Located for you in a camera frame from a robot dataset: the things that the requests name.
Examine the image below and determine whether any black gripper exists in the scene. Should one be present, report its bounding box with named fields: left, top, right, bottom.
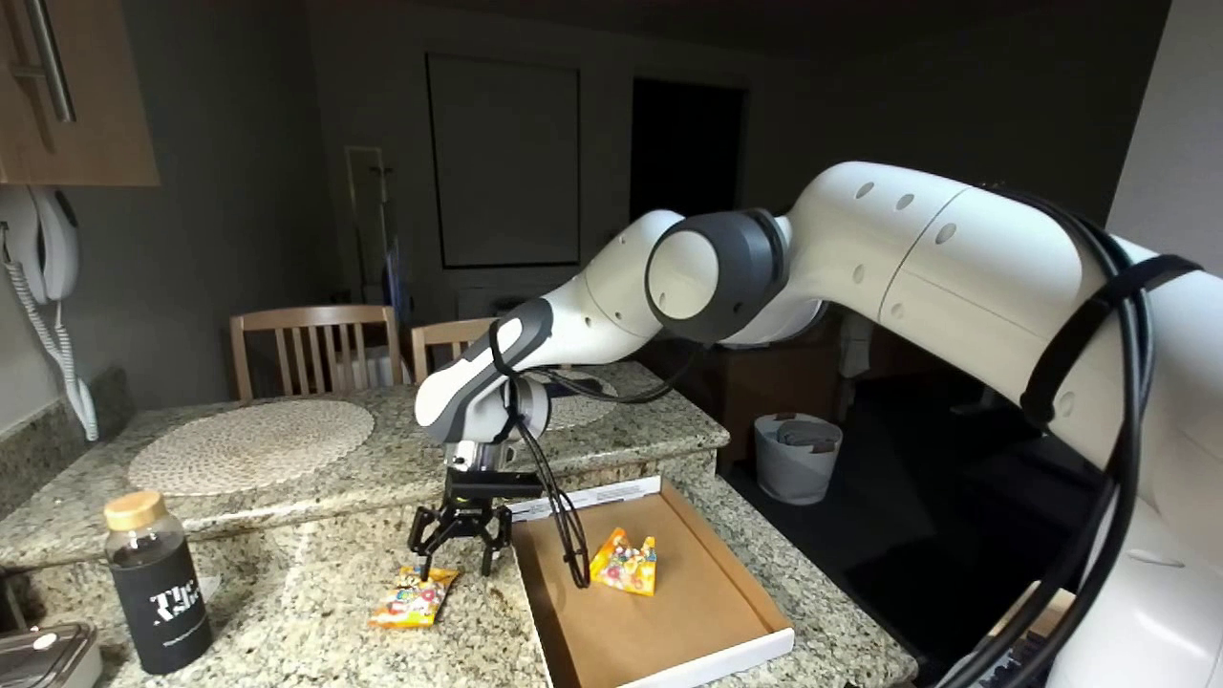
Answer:
left=405, top=466, right=552, bottom=581

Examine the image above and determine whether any yellow cartoon candy sachet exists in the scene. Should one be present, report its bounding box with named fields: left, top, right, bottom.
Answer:
left=367, top=562, right=461, bottom=635
left=584, top=525, right=664, bottom=599

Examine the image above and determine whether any shallow brown cardboard box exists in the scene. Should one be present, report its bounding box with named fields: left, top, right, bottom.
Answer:
left=507, top=474, right=800, bottom=688

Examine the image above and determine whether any wooden chair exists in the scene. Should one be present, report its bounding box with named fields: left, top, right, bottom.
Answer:
left=227, top=303, right=409, bottom=404
left=409, top=314, right=511, bottom=384

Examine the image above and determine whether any round woven placemat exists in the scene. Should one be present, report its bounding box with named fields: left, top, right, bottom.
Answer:
left=125, top=398, right=380, bottom=506

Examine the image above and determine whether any black bottle with wooden lid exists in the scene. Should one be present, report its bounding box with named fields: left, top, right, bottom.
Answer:
left=98, top=489, right=219, bottom=679

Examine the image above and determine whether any white waste bin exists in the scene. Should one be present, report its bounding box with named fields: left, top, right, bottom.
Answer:
left=749, top=410, right=847, bottom=507

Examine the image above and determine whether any grey metal container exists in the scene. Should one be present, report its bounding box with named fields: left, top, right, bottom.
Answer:
left=0, top=619, right=106, bottom=688

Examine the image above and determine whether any wooden cabinet door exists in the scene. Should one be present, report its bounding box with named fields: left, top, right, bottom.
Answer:
left=0, top=0, right=163, bottom=192

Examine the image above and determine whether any thin black cable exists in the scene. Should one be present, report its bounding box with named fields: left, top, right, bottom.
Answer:
left=491, top=308, right=596, bottom=593

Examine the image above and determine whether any wall projection screen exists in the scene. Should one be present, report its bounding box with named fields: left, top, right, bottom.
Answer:
left=419, top=51, right=589, bottom=276

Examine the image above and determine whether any white wall phone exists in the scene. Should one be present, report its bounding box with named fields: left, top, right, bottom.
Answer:
left=0, top=186, right=103, bottom=447

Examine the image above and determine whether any metal cabinet handle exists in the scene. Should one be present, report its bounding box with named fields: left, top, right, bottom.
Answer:
left=21, top=0, right=79, bottom=130

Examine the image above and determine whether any black cable bundle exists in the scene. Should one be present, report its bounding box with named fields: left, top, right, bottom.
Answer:
left=934, top=186, right=1209, bottom=688

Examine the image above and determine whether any black strap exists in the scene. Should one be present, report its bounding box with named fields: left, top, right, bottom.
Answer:
left=1016, top=248, right=1204, bottom=433

